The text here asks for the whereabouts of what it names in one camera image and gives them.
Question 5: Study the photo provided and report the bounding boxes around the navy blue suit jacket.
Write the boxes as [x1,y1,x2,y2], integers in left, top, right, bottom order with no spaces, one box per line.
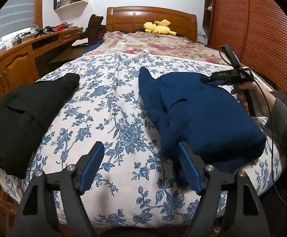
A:
[139,67,266,193]

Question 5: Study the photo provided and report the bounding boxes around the person's right hand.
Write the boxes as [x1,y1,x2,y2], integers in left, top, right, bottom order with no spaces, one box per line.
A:
[231,82,276,118]

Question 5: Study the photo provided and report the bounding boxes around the wooden louvered wardrobe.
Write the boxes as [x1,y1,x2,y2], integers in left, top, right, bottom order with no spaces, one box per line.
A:
[204,0,287,95]

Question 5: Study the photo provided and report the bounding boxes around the blue floral white bedsheet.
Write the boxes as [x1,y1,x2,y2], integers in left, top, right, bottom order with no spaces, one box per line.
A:
[0,49,284,228]

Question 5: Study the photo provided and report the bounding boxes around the red floral beige blanket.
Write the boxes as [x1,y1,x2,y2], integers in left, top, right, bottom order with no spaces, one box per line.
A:
[85,31,227,65]

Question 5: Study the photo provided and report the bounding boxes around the yellow plush toy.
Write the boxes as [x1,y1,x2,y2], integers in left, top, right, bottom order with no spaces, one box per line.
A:
[143,19,177,36]

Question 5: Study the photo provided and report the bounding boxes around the black folded garment left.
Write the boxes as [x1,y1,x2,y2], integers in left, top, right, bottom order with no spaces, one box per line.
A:
[0,73,80,179]

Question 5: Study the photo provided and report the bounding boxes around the wooden headboard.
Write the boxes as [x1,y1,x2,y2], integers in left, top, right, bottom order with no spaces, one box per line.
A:
[106,6,198,41]

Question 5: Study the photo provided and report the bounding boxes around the long wooden desk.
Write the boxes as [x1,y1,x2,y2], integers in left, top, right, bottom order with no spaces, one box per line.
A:
[0,27,83,99]

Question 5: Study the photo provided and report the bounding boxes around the dark wooden chair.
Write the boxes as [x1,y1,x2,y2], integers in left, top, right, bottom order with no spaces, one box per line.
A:
[80,14,104,43]

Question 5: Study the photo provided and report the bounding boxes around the red basket on desk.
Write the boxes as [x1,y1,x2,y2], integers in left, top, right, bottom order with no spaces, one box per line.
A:
[53,23,66,32]

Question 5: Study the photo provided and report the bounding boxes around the grey zebra window blind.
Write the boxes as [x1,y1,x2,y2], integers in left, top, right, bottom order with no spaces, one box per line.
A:
[0,0,35,38]

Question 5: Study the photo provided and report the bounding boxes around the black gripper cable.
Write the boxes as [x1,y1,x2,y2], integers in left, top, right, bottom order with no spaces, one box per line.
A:
[218,49,287,204]

